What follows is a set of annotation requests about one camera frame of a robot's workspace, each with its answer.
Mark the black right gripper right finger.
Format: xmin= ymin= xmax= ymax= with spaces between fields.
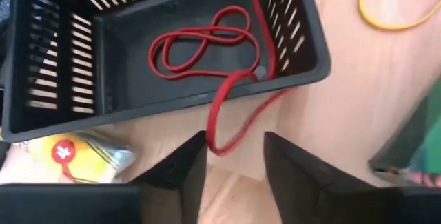
xmin=263 ymin=130 xmax=392 ymax=224

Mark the yellow green crayon box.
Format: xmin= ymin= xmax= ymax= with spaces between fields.
xmin=367 ymin=79 xmax=441 ymax=187

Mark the dark red rubber band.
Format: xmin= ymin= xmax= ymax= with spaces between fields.
xmin=147 ymin=5 xmax=262 ymax=80

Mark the yellow rubber band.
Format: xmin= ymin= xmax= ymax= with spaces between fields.
xmin=357 ymin=0 xmax=441 ymax=32

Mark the black plastic basket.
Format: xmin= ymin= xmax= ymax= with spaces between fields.
xmin=0 ymin=0 xmax=332 ymax=144

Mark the yellow plastic packet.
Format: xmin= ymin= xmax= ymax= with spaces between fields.
xmin=0 ymin=131 xmax=137 ymax=185

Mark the red cable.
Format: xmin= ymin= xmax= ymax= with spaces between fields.
xmin=205 ymin=0 xmax=294 ymax=156

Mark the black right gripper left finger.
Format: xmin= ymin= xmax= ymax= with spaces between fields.
xmin=130 ymin=130 xmax=208 ymax=224

